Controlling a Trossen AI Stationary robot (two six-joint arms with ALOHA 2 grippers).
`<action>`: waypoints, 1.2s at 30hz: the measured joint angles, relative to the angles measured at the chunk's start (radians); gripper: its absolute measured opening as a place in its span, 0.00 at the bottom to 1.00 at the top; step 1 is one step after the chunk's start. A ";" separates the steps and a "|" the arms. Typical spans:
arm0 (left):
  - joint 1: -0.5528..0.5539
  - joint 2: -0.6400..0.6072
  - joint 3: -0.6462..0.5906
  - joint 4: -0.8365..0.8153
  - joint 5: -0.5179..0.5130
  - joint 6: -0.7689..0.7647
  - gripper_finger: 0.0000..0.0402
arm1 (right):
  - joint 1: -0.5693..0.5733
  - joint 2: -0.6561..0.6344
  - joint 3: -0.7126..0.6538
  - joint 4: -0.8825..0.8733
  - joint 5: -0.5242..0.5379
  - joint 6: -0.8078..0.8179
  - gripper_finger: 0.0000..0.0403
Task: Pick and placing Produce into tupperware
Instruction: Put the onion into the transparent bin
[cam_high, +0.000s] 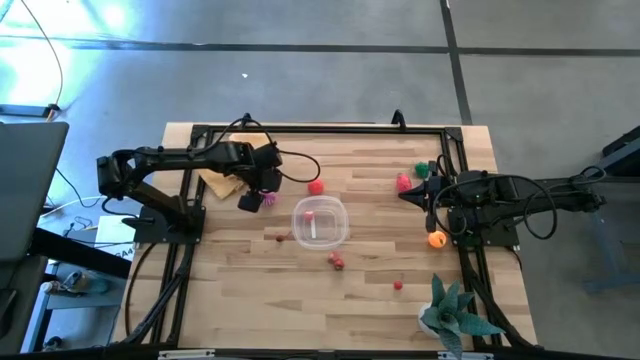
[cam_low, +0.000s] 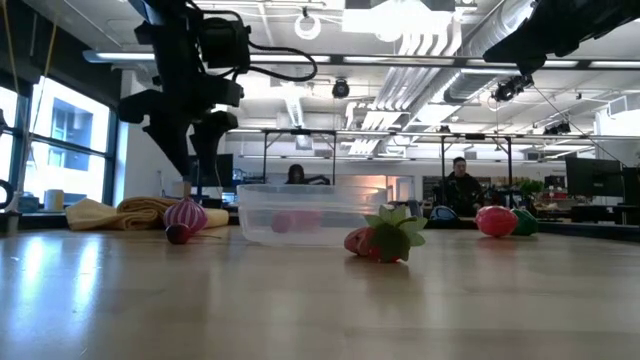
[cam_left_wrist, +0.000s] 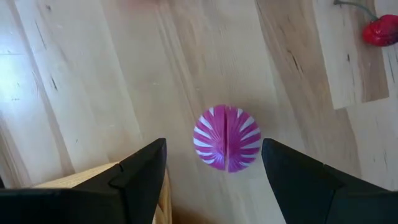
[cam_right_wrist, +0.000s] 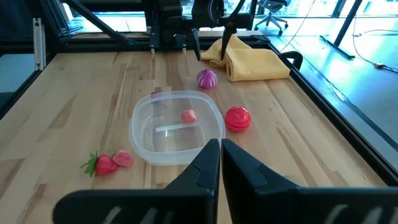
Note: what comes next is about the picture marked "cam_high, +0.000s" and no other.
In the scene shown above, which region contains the yellow floor cable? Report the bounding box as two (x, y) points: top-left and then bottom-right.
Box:
(19, 0), (65, 123)

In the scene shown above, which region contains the black standing desk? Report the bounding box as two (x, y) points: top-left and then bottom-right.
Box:
(0, 103), (62, 120)

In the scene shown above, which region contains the clear plastic tupperware container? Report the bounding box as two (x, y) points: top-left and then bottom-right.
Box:
(291, 195), (350, 251)

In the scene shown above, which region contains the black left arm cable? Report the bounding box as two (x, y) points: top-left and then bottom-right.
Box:
(219, 115), (322, 184)

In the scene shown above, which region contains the potted green succulent plant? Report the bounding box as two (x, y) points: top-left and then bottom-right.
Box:
(418, 273), (505, 360)

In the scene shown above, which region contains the white metal bracket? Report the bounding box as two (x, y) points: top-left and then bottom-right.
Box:
(158, 349), (216, 360)
(438, 351), (494, 360)

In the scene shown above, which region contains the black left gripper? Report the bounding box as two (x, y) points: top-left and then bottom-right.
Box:
(227, 142), (284, 213)

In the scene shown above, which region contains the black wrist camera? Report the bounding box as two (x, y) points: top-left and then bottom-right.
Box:
(258, 168), (284, 195)
(452, 170), (484, 199)

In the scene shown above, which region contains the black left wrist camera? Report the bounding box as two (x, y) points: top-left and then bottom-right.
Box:
(258, 168), (284, 195)

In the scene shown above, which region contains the white paper sheet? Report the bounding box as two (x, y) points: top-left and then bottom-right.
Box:
(94, 214), (136, 261)

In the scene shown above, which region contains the folded yellow cloth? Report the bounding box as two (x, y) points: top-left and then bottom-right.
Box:
(196, 131), (274, 201)

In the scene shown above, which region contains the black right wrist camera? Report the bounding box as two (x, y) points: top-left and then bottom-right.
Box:
(452, 170), (484, 199)

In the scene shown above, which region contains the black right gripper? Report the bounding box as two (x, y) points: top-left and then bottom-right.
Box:
(398, 173), (454, 235)

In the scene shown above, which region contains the blue metal stand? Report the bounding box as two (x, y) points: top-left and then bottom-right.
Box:
(582, 124), (640, 296)

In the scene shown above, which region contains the black aluminium table frame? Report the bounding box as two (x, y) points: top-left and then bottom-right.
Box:
(112, 109), (539, 351)

